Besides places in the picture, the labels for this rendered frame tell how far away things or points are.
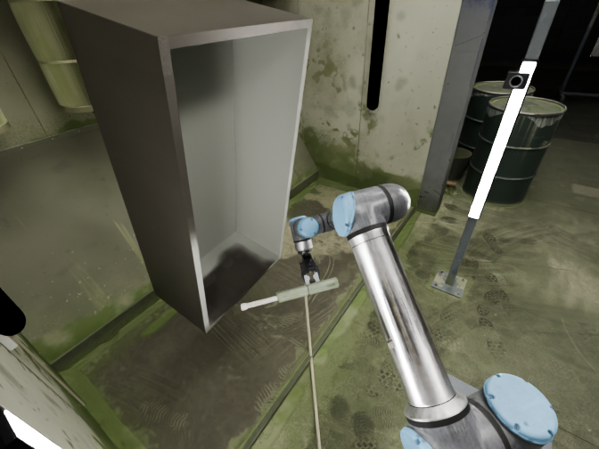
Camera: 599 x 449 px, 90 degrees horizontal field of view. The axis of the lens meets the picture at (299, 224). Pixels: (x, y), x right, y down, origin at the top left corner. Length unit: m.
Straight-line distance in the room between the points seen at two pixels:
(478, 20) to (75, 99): 2.45
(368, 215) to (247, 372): 1.30
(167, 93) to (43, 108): 1.62
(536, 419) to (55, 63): 2.24
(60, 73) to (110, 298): 1.26
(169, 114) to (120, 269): 1.58
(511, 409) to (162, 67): 1.07
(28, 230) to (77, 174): 0.42
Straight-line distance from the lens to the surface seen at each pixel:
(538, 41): 1.78
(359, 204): 0.81
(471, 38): 2.63
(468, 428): 0.87
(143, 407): 1.97
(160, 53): 0.76
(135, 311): 2.30
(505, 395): 0.95
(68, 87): 2.04
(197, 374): 1.95
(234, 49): 1.43
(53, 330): 2.22
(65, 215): 2.26
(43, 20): 2.01
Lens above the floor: 1.68
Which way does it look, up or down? 36 degrees down
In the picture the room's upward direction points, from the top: 3 degrees counter-clockwise
